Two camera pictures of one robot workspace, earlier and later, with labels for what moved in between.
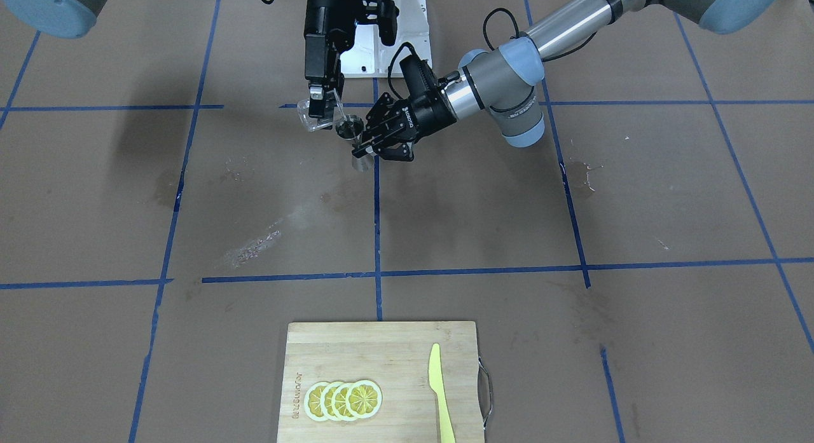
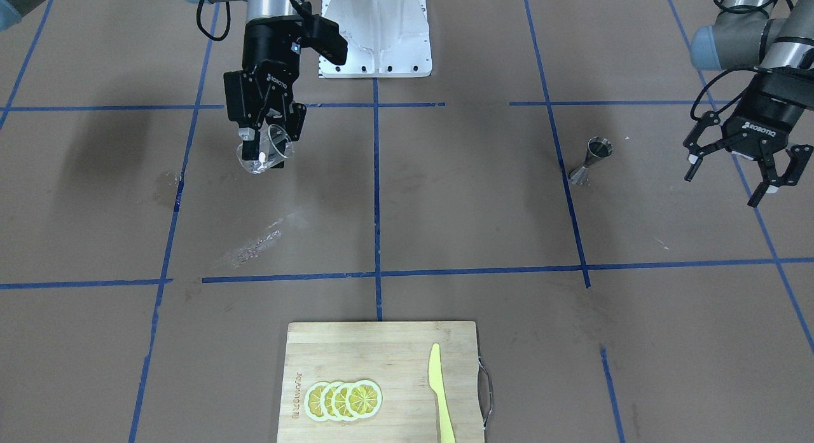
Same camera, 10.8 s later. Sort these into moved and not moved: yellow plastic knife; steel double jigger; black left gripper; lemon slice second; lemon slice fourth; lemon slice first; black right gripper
Moved: steel double jigger; black left gripper; black right gripper
Not moved: lemon slice fourth; yellow plastic knife; lemon slice second; lemon slice first
